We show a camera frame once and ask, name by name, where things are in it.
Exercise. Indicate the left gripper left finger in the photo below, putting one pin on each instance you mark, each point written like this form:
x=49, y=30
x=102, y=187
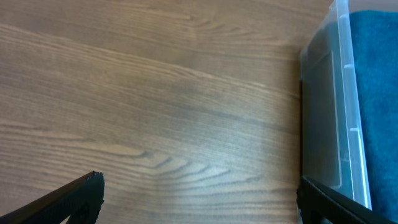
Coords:
x=79, y=201

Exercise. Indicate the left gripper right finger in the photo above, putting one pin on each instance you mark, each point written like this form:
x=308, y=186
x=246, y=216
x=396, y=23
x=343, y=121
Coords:
x=318, y=203

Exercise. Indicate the blue denim cloth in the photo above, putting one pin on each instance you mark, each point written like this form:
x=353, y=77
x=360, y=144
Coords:
x=374, y=37

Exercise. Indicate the clear plastic storage bin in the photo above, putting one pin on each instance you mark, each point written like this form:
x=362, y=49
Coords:
x=332, y=138

